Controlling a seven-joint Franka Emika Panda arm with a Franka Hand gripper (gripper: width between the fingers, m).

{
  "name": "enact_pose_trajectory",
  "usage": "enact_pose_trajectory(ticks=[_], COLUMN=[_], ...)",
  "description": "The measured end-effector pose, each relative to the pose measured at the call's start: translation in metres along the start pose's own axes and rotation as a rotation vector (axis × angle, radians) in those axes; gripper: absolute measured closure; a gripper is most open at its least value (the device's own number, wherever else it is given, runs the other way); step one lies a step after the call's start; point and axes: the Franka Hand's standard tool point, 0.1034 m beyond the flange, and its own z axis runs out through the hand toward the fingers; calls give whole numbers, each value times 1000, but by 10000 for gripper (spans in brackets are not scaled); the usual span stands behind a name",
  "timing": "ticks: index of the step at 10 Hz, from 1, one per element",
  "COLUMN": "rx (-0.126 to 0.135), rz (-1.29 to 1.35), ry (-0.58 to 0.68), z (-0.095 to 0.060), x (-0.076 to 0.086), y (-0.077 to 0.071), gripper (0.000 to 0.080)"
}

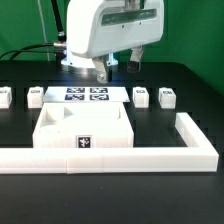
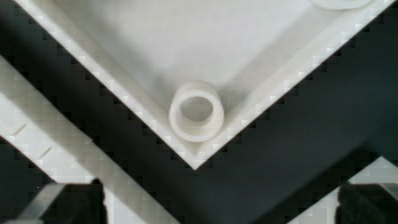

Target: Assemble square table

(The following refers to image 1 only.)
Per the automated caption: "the white L-shaped obstacle fence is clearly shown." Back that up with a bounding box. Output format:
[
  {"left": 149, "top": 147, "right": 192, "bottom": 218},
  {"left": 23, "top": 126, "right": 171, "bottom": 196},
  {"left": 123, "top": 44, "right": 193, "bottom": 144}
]
[{"left": 0, "top": 113, "right": 219, "bottom": 174}]

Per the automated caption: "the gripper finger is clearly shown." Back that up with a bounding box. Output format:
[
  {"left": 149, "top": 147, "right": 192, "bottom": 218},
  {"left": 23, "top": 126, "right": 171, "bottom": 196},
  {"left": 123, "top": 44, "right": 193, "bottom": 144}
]
[
  {"left": 92, "top": 56, "right": 109, "bottom": 83},
  {"left": 127, "top": 46, "right": 144, "bottom": 73}
]

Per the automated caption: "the black cable bundle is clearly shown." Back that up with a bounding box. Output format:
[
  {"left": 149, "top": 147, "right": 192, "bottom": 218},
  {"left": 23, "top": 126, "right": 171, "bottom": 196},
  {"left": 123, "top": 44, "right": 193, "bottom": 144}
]
[{"left": 0, "top": 0, "right": 69, "bottom": 62}]

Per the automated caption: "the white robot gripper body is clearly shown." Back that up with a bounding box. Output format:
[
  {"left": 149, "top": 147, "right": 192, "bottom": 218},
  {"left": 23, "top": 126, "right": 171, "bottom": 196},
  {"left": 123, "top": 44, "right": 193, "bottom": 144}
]
[{"left": 67, "top": 0, "right": 164, "bottom": 58}]

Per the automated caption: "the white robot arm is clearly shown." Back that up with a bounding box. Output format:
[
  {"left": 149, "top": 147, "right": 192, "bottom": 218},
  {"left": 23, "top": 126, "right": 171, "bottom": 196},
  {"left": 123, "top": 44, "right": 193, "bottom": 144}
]
[{"left": 62, "top": 0, "right": 164, "bottom": 83}]

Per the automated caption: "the white marker sheet with tags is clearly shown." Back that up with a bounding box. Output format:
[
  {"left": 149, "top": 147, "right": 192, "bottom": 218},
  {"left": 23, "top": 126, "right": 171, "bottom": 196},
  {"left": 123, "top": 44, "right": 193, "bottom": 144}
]
[{"left": 43, "top": 87, "right": 129, "bottom": 103}]

